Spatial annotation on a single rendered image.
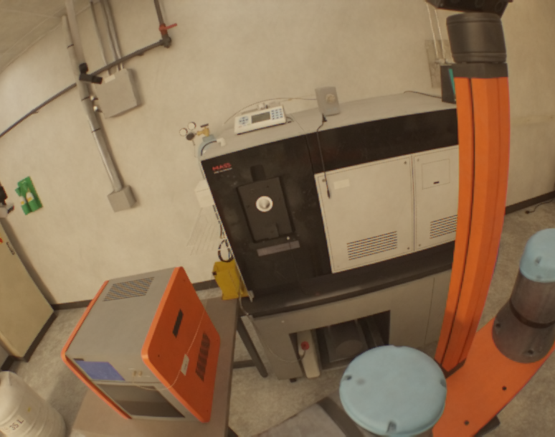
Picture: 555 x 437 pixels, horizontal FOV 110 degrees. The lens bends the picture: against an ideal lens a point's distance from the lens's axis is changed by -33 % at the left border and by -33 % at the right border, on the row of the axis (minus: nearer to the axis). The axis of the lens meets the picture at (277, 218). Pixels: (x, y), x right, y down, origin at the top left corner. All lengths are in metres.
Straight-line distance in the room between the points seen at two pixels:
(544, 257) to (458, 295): 0.17
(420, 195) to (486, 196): 0.94
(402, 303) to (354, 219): 0.53
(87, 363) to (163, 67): 1.95
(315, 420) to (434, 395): 0.12
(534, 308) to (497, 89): 0.37
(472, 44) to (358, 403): 0.35
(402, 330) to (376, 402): 1.36
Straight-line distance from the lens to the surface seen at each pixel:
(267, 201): 1.10
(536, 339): 0.62
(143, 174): 2.47
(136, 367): 0.88
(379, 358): 0.33
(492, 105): 0.31
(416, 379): 0.32
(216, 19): 2.25
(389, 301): 1.43
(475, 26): 0.30
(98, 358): 0.93
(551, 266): 0.51
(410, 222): 1.30
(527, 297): 0.56
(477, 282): 0.41
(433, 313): 1.66
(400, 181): 1.19
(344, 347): 1.82
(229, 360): 1.23
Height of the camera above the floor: 1.63
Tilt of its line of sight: 26 degrees down
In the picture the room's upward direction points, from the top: 15 degrees counter-clockwise
